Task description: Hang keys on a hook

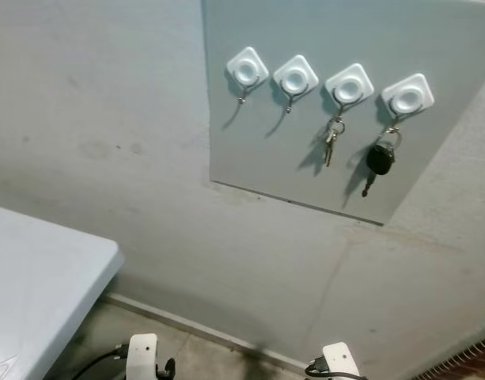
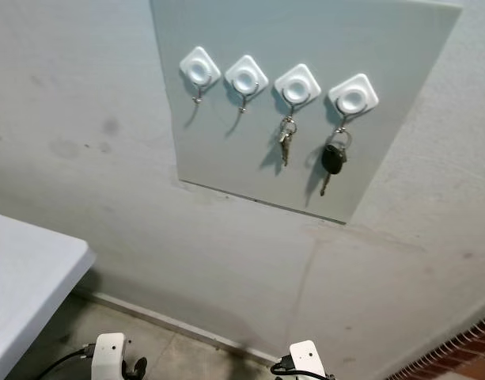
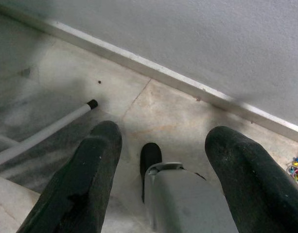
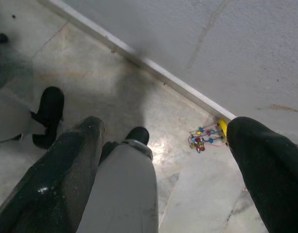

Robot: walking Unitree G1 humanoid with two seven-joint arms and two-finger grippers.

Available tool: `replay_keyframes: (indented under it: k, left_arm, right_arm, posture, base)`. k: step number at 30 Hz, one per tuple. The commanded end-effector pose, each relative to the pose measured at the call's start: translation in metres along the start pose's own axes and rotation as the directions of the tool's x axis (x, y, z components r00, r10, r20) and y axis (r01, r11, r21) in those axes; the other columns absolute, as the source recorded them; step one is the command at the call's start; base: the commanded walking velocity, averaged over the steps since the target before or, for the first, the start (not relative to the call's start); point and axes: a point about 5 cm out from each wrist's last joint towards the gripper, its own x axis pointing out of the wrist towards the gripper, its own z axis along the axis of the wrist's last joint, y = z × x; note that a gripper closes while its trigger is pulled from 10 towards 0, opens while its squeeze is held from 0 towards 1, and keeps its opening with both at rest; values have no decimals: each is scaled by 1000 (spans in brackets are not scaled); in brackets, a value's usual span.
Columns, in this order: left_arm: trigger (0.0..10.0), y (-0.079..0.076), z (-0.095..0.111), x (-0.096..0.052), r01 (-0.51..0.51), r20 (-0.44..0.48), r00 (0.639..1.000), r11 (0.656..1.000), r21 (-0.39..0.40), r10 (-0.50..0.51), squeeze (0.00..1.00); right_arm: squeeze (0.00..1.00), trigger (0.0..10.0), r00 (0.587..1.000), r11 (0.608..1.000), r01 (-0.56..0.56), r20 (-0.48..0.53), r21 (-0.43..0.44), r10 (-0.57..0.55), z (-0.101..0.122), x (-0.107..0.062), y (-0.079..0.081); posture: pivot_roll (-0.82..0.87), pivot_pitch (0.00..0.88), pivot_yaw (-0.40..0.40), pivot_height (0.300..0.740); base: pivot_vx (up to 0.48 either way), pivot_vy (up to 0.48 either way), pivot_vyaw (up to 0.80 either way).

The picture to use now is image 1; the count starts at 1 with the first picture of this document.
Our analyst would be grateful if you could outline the small silver keys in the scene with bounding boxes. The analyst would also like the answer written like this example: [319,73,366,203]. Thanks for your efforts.
[324,117,346,168]

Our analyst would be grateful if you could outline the white square adhesive hook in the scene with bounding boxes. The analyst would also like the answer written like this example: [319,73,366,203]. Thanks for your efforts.
[324,63,375,120]
[381,74,434,132]
[226,47,271,105]
[273,55,320,114]

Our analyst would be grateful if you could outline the red brick floor edging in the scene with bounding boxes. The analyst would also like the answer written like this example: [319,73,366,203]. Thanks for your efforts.
[412,336,485,380]

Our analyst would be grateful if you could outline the black car key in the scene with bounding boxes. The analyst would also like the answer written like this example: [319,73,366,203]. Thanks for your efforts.
[361,129,403,198]

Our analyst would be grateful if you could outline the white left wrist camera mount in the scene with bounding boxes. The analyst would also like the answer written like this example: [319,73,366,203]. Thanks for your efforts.
[125,333,159,380]

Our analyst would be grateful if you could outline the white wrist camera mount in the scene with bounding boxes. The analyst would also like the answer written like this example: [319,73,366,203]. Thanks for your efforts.
[321,342,362,380]
[125,333,159,380]

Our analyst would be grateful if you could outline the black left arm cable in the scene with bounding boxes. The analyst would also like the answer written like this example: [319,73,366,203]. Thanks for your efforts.
[68,344,131,380]

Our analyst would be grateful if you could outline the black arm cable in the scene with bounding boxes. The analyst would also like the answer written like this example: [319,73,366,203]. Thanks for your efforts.
[68,344,131,380]
[305,360,369,380]

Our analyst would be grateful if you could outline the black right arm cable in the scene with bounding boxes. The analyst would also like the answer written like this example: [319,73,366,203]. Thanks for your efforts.
[305,360,369,380]

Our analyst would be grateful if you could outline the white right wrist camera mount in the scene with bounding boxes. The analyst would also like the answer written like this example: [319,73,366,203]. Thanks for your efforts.
[321,342,362,380]

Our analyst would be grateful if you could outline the grey wall board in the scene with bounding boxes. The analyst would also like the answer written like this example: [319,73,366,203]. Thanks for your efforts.
[201,0,485,226]

